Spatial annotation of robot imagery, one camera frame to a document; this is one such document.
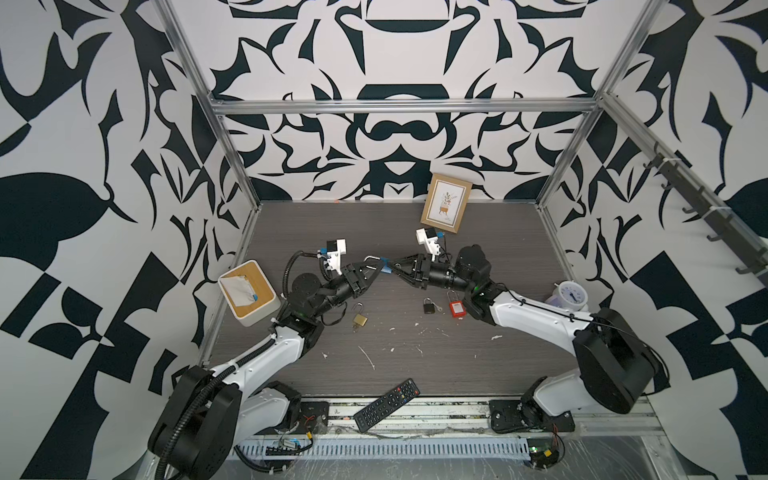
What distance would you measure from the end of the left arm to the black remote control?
0.32m

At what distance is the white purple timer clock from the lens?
3.05 ft

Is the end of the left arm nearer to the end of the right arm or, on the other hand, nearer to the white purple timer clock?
the end of the right arm

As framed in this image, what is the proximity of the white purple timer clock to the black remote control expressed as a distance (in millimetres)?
493

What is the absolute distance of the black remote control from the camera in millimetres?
741

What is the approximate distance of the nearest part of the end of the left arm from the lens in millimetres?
669
